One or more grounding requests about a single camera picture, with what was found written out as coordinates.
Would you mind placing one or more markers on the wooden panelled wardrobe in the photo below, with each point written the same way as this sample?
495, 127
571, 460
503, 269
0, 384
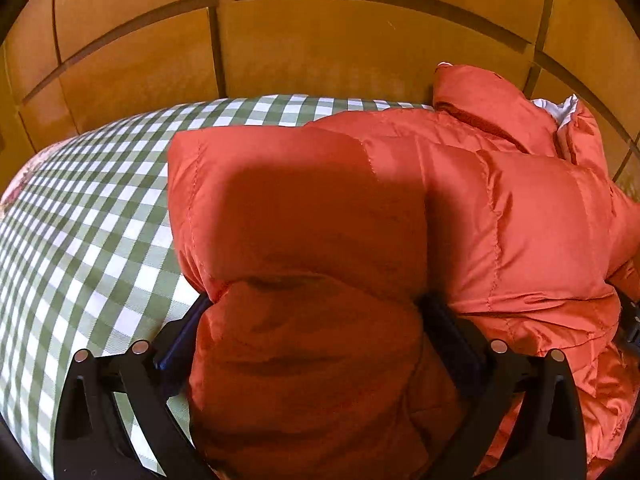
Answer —
69, 66

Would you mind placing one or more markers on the orange puffer jacket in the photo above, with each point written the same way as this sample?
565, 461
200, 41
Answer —
315, 243

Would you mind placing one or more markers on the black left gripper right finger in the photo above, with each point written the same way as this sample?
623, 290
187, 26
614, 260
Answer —
548, 440

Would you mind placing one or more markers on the floral pillow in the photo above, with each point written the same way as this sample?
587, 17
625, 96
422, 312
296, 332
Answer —
20, 180

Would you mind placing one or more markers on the green white checkered bedsheet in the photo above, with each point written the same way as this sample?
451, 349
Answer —
86, 255

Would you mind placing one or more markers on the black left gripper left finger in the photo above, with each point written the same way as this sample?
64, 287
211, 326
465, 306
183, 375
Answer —
114, 419

